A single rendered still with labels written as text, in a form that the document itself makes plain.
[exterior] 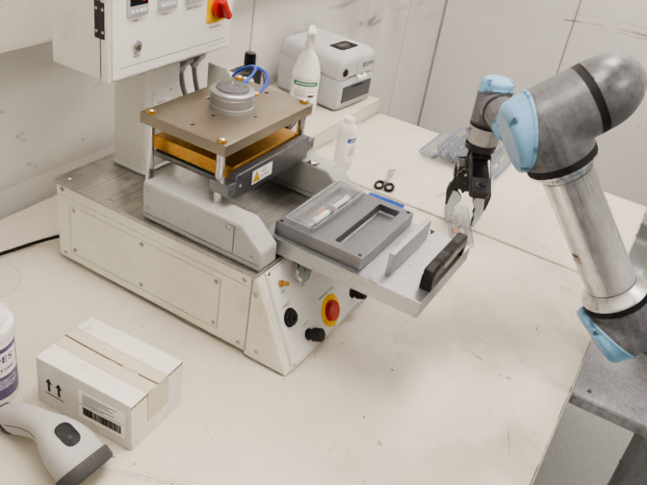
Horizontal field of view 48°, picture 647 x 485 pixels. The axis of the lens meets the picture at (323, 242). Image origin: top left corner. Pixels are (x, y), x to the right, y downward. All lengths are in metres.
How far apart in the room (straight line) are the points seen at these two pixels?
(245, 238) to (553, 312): 0.73
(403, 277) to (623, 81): 0.44
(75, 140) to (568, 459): 1.68
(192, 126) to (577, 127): 0.61
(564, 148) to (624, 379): 0.53
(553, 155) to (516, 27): 2.45
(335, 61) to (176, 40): 0.88
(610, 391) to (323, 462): 0.59
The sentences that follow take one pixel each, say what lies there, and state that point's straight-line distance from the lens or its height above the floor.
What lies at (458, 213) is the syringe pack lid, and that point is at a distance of 1.84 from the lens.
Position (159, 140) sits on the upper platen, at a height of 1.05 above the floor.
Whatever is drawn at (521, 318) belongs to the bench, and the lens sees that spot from 1.57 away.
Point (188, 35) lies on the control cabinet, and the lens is 1.39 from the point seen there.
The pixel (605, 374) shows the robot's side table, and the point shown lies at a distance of 1.51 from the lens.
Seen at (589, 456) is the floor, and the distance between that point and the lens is 2.48.
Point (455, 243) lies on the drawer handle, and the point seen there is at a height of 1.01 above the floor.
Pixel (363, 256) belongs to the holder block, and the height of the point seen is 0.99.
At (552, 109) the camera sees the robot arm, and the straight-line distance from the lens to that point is 1.16.
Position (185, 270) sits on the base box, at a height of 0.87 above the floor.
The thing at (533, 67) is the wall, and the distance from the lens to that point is 3.62.
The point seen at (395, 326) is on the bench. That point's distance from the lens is 1.43.
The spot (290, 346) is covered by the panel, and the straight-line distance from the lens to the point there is 1.27.
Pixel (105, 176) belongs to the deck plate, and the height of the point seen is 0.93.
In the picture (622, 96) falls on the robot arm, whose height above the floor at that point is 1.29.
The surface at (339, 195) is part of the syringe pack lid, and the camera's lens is 1.30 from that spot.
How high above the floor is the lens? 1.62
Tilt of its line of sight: 32 degrees down
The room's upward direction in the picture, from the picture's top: 10 degrees clockwise
